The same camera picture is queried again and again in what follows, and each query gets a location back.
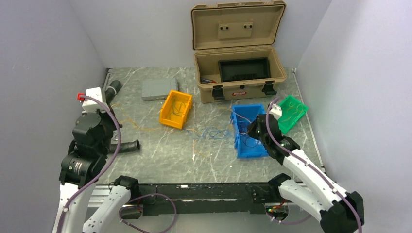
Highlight green plastic bin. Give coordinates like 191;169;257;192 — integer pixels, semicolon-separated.
278;95;308;134

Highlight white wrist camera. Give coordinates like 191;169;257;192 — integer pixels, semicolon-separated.
268;104;282;120
77;87;108;113

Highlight black corrugated hose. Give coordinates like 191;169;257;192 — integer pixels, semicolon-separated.
103;80;141;154

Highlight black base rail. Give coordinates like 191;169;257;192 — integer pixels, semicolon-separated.
122;182;289;218

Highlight black toolbox tray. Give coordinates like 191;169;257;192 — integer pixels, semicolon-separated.
218;57;271;82

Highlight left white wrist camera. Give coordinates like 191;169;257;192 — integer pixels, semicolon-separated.
77;87;108;113

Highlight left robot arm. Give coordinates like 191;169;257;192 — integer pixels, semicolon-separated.
52;112;141;233

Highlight blue yellow wire bundle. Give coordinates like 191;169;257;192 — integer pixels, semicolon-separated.
111;102;252;160

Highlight yellow wires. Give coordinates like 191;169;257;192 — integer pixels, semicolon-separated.
281;102;305;123

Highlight tan plastic toolbox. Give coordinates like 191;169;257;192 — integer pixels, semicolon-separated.
191;0;287;103

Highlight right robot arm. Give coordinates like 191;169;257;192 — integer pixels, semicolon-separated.
248;114;364;233

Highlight blue wires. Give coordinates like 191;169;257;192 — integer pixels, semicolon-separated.
169;96;188;118

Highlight orange plastic bin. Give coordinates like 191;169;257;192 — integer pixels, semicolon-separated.
159;90;193;129

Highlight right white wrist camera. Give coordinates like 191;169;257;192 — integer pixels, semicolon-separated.
268;104;282;120

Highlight red handled screwdriver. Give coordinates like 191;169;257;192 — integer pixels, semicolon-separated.
200;78;217;84

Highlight blue plastic bin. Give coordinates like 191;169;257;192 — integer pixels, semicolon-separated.
230;104;268;159

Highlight purple wire bundle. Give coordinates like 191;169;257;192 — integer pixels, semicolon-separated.
238;123;263;149

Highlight grey plastic case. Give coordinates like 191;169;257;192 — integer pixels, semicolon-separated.
141;78;178;101

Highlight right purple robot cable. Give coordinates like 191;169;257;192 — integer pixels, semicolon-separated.
265;97;363;233

